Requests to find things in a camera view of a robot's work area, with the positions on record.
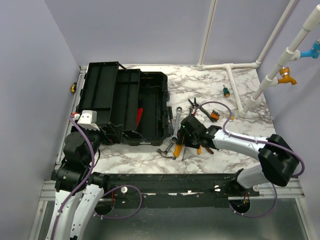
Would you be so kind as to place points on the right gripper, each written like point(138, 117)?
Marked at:
point(182, 132)

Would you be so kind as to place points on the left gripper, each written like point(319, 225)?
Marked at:
point(115, 136)

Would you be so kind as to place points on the black plastic toolbox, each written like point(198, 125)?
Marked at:
point(116, 93)

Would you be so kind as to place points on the red black utility knife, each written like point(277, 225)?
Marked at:
point(139, 116)

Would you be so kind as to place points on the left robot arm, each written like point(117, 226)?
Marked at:
point(77, 187)

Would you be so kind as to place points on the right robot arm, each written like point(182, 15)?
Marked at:
point(277, 162)

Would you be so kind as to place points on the silver combination ratchet wrench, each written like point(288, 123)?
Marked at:
point(174, 137)

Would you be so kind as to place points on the yellow black pruning shears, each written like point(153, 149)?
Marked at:
point(178, 148)

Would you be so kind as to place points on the claw hammer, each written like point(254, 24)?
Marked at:
point(164, 153)

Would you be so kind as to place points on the long screwdriver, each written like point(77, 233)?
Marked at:
point(184, 154)

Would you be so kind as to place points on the orange black hex key set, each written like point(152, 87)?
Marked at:
point(214, 116)

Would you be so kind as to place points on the green stubby screwdriver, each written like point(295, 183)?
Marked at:
point(226, 91)

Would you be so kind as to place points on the yellow brass faucet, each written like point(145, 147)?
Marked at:
point(285, 76)

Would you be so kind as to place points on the blue pipe valve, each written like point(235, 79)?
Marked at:
point(314, 52)

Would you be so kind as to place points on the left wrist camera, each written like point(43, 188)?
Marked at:
point(88, 120)

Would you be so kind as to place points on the black grey wire stripper pliers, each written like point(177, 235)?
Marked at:
point(194, 105)

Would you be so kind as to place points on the yellow black screwdriver at wall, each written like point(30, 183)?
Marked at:
point(73, 88)

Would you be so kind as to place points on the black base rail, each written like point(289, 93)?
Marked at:
point(162, 191)

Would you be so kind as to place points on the white pvc pipe frame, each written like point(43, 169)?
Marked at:
point(291, 53)

